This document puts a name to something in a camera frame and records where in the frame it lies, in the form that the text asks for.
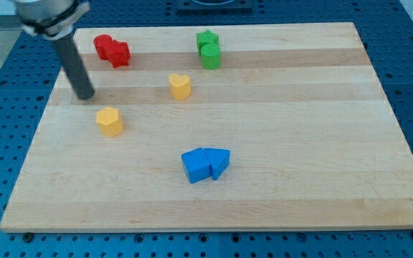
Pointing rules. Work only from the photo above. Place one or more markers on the yellow heart block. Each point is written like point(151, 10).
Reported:
point(180, 86)

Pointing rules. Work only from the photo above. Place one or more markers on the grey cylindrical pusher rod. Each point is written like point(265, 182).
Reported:
point(73, 67)

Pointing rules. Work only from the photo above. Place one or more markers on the green cylinder block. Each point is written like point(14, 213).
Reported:
point(210, 56)

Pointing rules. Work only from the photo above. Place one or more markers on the red cylinder block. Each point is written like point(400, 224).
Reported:
point(101, 43)

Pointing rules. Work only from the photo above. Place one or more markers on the red star block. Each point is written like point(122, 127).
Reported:
point(118, 53)

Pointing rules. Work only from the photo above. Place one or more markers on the blue triangle block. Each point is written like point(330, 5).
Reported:
point(219, 160)

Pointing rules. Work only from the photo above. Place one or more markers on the wooden board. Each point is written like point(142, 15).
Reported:
point(315, 145)

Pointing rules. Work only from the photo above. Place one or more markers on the yellow hexagon block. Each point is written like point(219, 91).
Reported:
point(109, 121)

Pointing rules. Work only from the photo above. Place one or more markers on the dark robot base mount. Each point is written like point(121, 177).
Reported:
point(214, 6)

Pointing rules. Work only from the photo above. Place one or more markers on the blue cube block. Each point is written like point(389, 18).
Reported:
point(196, 165)

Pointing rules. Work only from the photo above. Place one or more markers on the green star block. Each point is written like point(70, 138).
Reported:
point(206, 37)

